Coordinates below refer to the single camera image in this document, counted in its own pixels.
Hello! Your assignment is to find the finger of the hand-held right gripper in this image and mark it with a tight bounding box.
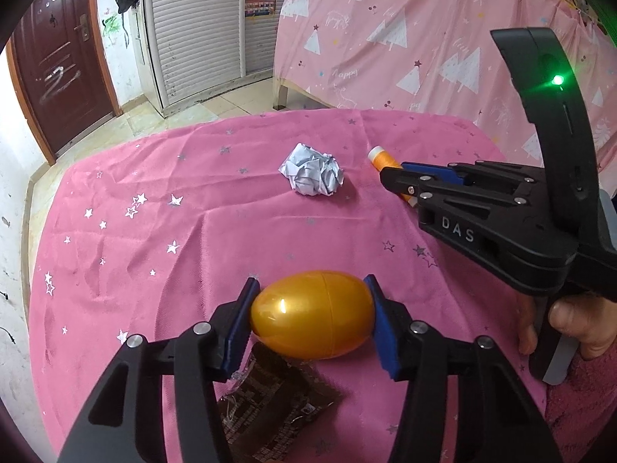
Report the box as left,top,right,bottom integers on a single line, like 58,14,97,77
401,160,548,186
379,166,546,209

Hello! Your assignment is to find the person's right hand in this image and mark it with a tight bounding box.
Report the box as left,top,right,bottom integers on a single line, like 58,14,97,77
518,293,617,360

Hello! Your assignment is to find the gold plastic egg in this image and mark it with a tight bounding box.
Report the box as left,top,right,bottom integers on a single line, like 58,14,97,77
249,270,376,360

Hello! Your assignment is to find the brown door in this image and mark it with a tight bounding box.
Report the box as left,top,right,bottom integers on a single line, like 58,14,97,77
7,0,121,165

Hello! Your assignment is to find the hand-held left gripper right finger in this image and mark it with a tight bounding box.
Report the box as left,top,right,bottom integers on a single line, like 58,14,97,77
364,274,565,463

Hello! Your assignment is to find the pink star-print tablecloth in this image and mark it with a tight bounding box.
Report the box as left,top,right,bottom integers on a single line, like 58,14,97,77
29,108,550,463

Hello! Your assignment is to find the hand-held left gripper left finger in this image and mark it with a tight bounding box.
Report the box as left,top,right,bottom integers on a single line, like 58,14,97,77
57,277,262,463

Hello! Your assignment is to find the person's right forearm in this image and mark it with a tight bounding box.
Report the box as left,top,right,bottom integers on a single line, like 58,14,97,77
545,345,617,463

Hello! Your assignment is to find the orange thread spool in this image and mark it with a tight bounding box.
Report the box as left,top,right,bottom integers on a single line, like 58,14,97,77
367,146,420,206

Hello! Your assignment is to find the dark brown wrapper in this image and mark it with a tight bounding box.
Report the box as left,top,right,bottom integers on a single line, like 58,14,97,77
217,345,344,463

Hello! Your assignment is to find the pink tree-print curtain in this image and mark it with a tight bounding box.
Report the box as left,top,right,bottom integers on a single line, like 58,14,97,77
272,0,617,194

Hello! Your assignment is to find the white louvered cabinet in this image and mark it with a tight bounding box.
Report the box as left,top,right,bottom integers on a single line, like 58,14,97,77
137,0,295,119

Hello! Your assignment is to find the crumpled white paper ball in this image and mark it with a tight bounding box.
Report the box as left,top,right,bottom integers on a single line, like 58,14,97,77
278,143,346,198

